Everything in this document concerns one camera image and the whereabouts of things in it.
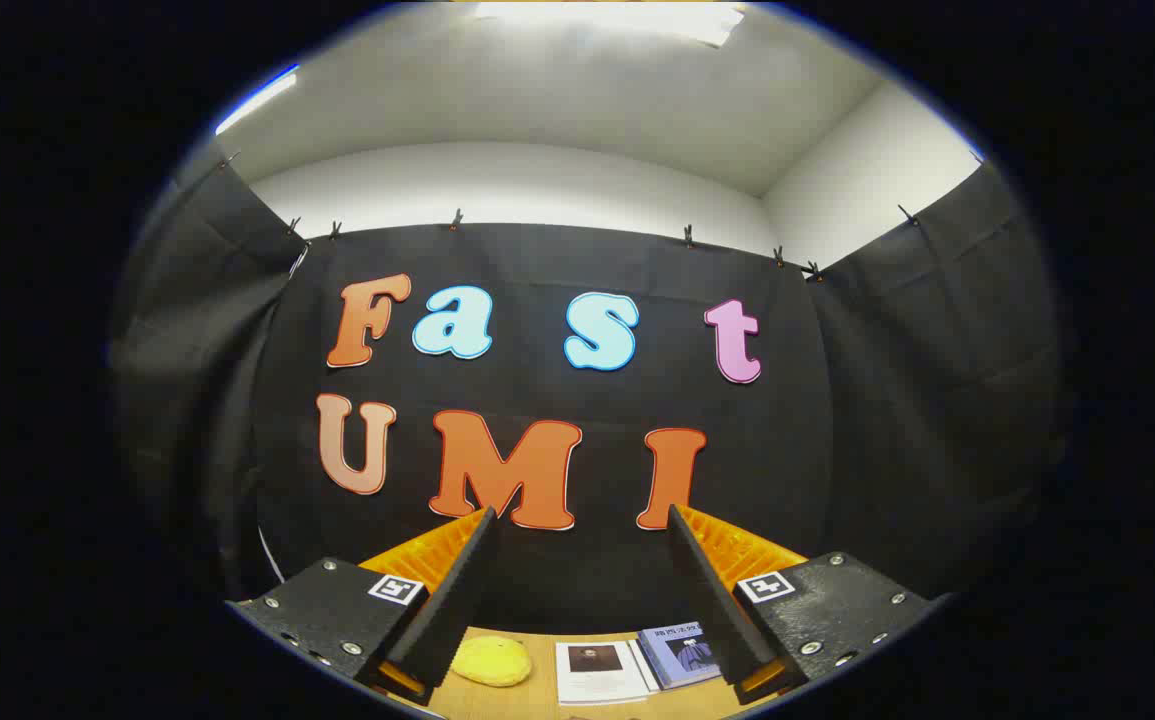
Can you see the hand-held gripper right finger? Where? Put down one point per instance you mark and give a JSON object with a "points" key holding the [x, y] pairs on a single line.
{"points": [[717, 610]]}

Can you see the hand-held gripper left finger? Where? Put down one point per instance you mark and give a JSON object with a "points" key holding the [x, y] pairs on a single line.
{"points": [[452, 610]]}

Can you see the blue book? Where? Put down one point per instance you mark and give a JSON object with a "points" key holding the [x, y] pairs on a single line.
{"points": [[677, 660]]}

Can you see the yellow bread plush toy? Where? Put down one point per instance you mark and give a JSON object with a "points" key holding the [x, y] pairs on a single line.
{"points": [[492, 662]]}

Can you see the white book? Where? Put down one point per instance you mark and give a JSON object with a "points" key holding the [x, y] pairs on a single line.
{"points": [[602, 685]]}

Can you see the row of black clips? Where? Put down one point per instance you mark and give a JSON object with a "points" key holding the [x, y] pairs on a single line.
{"points": [[456, 218]]}

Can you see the ceiling light panel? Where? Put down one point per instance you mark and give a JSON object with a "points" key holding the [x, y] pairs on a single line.
{"points": [[617, 18]]}

